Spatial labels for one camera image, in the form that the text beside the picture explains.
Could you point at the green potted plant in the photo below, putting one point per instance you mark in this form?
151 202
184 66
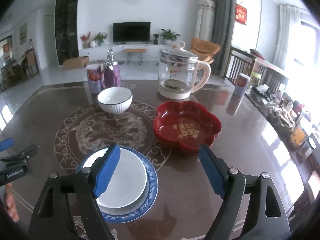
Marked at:
100 38
169 36

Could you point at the black television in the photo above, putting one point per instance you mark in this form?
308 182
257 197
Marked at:
131 32

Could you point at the white bowl dark rim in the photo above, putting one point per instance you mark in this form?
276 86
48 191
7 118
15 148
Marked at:
115 100

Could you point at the green potted plant left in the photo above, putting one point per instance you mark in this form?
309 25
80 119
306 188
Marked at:
100 38

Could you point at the wooden bench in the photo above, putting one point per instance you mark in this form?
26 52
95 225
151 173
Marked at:
139 51

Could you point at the plain white bowl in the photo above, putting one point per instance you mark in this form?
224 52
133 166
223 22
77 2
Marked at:
127 183

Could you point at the white red cup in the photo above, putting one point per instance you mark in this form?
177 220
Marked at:
241 85

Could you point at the white red can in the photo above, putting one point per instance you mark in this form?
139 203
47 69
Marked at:
94 77

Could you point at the person left hand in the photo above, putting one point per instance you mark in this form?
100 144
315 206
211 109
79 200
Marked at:
10 205

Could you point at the red wall hanging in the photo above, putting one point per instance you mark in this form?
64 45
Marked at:
240 14

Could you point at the glass electric kettle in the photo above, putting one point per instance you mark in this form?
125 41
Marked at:
180 72

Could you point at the dark wooden chair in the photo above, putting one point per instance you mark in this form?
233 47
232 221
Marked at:
239 62

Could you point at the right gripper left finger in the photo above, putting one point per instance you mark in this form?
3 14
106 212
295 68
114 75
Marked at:
52 218

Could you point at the small dark potted plant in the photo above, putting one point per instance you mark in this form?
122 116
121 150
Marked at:
155 38

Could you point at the orange lounge chair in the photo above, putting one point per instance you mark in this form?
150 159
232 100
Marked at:
200 50

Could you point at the glass jar black lid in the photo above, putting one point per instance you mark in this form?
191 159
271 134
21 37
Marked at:
308 147

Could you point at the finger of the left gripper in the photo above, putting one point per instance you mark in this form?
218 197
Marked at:
24 155
6 144

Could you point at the green potted plant right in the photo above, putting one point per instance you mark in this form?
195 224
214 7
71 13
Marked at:
169 36

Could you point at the white standing air conditioner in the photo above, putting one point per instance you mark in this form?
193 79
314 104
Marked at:
205 19

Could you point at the blue patterned porcelain bowl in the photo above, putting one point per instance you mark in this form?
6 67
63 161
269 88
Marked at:
142 205

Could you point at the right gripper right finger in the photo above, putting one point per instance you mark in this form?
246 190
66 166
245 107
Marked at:
266 217

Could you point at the red flower vase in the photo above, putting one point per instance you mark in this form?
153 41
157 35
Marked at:
85 39

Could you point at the red flower plate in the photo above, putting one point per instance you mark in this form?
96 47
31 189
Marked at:
185 126

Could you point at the cardboard box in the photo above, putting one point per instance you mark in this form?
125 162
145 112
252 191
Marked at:
76 63

